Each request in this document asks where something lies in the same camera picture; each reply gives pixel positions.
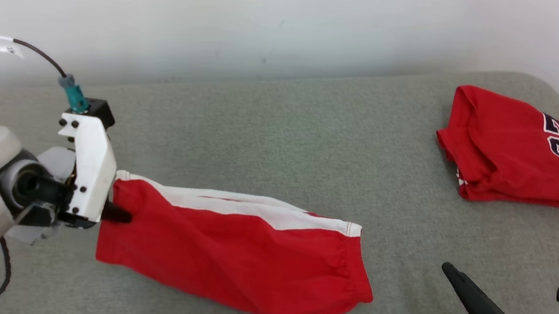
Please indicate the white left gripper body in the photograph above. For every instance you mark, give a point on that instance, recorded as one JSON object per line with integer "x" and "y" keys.
{"x": 93, "y": 172}

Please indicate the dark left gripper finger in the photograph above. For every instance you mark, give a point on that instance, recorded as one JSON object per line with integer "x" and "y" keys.
{"x": 117, "y": 214}

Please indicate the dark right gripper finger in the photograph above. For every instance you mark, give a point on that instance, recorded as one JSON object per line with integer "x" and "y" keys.
{"x": 478, "y": 306}

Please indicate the red shorts with white stripe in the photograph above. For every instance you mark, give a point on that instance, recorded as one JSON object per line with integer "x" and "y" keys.
{"x": 247, "y": 258}

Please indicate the red shirt with white sleeves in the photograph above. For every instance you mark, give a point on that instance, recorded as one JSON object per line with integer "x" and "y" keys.
{"x": 511, "y": 152}

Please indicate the grey fabric sofa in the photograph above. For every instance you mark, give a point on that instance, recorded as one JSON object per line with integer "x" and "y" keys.
{"x": 286, "y": 142}

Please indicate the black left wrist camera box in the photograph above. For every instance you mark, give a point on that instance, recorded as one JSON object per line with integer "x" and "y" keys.
{"x": 100, "y": 110}

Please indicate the teal left camera connector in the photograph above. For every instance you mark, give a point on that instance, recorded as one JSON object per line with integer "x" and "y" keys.
{"x": 76, "y": 97}

